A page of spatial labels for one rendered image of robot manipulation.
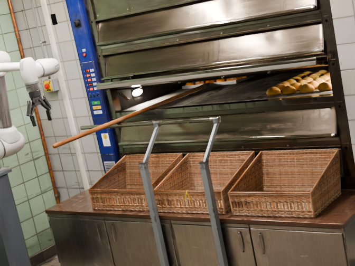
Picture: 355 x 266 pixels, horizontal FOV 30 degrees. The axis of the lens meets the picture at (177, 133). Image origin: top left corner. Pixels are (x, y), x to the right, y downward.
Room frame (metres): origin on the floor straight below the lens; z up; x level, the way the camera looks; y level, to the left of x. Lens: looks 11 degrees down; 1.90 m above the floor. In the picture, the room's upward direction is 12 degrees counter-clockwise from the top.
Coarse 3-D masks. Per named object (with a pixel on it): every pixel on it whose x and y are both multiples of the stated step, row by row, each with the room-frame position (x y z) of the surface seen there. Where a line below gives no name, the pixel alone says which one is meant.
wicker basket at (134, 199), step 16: (128, 160) 4.97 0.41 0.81; (160, 160) 4.78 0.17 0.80; (176, 160) 4.61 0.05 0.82; (112, 176) 4.84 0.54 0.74; (128, 176) 4.95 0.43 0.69; (160, 176) 4.44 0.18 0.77; (96, 192) 4.59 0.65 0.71; (112, 192) 4.49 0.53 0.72; (128, 192) 4.40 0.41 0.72; (144, 192) 4.31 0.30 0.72; (96, 208) 4.61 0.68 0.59; (112, 208) 4.52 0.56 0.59; (128, 208) 4.43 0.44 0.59; (144, 208) 4.34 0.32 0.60
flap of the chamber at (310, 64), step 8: (288, 64) 3.93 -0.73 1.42; (296, 64) 3.90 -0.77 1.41; (304, 64) 3.87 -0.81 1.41; (312, 64) 3.84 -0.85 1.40; (320, 64) 3.87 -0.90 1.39; (216, 72) 4.26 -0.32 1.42; (224, 72) 4.22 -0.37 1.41; (232, 72) 4.18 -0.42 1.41; (240, 72) 4.14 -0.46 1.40; (248, 72) 4.12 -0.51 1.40; (256, 72) 4.19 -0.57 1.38; (152, 80) 4.60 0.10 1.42; (160, 80) 4.55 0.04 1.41; (168, 80) 4.51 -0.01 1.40; (176, 80) 4.47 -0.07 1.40; (184, 80) 4.53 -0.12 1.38; (192, 80) 4.62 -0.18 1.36; (104, 88) 4.89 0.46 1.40; (112, 88) 4.93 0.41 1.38; (120, 88) 5.04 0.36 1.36
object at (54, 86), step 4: (44, 80) 5.40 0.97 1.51; (48, 80) 5.37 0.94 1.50; (52, 80) 5.36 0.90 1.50; (56, 80) 5.39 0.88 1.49; (44, 84) 5.40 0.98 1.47; (52, 84) 5.35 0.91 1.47; (56, 84) 5.38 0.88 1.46; (48, 88) 5.38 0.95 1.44; (52, 88) 5.35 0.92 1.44; (56, 88) 5.38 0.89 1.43
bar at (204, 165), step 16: (80, 128) 4.78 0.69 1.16; (208, 144) 3.94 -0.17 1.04; (144, 160) 4.18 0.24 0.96; (208, 160) 3.91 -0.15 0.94; (144, 176) 4.15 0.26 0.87; (208, 176) 3.85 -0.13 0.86; (208, 192) 3.85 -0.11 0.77; (208, 208) 3.86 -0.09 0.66; (160, 224) 4.17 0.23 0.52; (160, 240) 4.14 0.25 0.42; (160, 256) 4.16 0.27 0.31; (224, 256) 3.85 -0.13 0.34
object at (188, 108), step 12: (312, 96) 4.05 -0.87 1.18; (324, 96) 3.97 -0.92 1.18; (156, 108) 4.86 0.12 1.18; (168, 108) 4.75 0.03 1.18; (180, 108) 4.66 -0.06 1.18; (192, 108) 4.60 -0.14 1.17; (204, 108) 4.53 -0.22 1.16; (216, 108) 4.47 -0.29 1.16; (228, 108) 4.41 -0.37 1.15; (240, 108) 4.35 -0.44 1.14
